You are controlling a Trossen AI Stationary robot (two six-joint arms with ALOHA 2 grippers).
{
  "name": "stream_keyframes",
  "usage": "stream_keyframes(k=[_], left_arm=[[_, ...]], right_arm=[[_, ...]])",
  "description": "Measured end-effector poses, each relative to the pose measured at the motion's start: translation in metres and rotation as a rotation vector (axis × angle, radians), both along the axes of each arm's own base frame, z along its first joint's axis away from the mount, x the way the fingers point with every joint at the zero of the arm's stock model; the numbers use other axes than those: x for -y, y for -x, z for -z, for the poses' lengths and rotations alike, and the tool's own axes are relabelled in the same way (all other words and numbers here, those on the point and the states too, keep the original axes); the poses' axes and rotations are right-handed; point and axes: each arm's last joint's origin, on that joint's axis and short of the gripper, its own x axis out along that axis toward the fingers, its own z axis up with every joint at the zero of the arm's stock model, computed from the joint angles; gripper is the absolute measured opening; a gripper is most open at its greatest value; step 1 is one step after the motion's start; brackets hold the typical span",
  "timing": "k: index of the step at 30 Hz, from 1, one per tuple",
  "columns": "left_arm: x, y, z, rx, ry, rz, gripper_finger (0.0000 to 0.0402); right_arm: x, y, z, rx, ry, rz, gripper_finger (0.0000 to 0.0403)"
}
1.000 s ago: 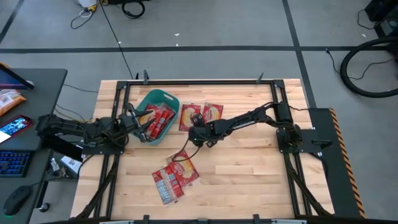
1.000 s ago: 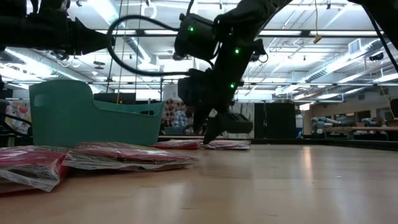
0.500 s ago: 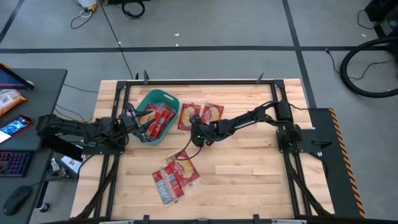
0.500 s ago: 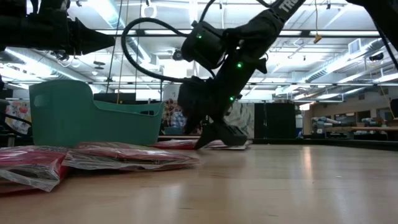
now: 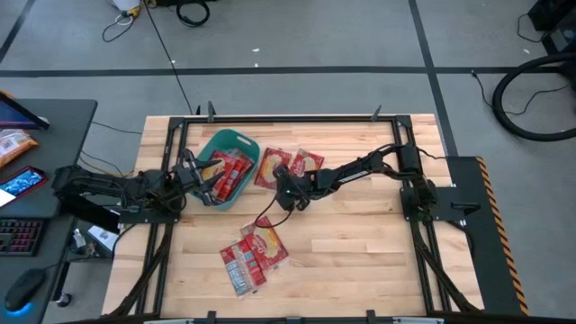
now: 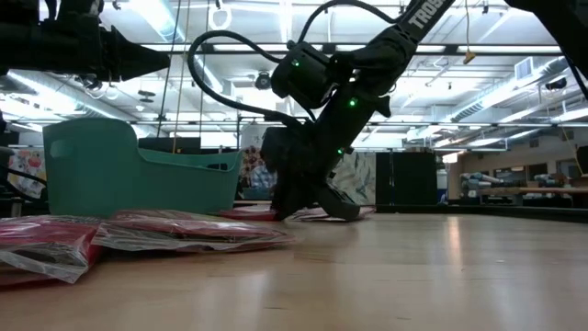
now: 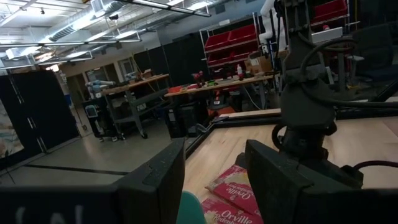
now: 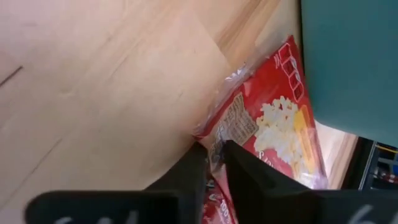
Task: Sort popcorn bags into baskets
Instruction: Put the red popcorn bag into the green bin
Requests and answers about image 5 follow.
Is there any orange snack bag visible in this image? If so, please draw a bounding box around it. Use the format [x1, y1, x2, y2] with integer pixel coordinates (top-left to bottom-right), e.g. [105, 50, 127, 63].
[0, 129, 40, 170]

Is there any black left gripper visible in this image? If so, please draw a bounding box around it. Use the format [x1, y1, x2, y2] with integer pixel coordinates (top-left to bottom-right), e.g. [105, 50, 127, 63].
[172, 148, 227, 207]

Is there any small white box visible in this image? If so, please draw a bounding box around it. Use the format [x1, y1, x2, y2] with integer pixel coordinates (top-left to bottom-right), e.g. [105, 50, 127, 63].
[86, 224, 120, 254]

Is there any red Orville popcorn bag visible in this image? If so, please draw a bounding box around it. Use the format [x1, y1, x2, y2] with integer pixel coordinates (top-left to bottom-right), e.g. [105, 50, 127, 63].
[224, 150, 257, 204]
[212, 151, 247, 200]
[202, 151, 229, 182]
[239, 215, 290, 272]
[289, 148, 326, 179]
[253, 146, 294, 191]
[219, 238, 267, 299]

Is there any black keyboard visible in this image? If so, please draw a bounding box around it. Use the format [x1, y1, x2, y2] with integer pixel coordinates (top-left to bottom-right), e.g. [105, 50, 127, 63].
[0, 218, 49, 258]

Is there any black rectangular box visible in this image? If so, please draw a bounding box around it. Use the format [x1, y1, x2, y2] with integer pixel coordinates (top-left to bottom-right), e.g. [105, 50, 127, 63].
[58, 196, 122, 235]

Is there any smartphone red case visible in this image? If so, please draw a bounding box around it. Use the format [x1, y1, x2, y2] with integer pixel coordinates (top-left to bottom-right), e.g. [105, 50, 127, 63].
[0, 166, 49, 209]

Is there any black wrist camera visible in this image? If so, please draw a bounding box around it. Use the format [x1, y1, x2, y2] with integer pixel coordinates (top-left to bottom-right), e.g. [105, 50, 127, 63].
[174, 162, 196, 190]
[282, 178, 309, 205]

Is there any black mat hazard stripe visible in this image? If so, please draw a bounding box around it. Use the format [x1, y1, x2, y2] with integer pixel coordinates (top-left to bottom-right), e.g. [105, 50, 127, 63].
[444, 154, 531, 317]

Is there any black side desk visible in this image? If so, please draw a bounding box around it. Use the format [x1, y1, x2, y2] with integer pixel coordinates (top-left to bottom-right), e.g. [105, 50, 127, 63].
[0, 97, 99, 324]

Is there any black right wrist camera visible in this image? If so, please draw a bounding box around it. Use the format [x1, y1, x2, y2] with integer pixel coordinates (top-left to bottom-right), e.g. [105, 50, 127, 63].
[282, 178, 309, 205]

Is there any thin black floor cable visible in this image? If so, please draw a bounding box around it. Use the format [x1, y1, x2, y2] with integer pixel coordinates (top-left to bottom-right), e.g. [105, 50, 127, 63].
[469, 68, 573, 117]

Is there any coiled black cable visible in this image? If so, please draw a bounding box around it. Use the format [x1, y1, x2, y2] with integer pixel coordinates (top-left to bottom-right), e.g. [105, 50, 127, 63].
[175, 0, 212, 28]

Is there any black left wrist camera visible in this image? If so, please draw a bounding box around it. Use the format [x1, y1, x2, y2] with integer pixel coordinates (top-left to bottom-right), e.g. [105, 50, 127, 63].
[174, 162, 196, 190]

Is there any teal plastic basket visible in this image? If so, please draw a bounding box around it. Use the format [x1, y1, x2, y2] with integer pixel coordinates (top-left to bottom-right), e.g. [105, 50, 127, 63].
[192, 128, 263, 212]

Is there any black computer mouse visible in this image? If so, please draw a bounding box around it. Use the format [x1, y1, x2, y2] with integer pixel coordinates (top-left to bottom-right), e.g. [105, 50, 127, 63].
[4, 267, 47, 313]

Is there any laptop screen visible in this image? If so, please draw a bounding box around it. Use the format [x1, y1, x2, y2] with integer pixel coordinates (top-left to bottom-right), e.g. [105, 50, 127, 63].
[0, 89, 51, 132]

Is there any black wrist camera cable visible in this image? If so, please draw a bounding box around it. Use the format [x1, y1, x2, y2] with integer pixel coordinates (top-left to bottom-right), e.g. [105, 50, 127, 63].
[253, 193, 294, 230]

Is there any black equipment case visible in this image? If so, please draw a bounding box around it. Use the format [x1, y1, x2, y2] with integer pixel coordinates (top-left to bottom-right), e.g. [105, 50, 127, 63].
[526, 0, 576, 56]

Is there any thick black hose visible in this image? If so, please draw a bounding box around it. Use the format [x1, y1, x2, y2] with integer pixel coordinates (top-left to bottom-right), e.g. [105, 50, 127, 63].
[491, 51, 576, 143]

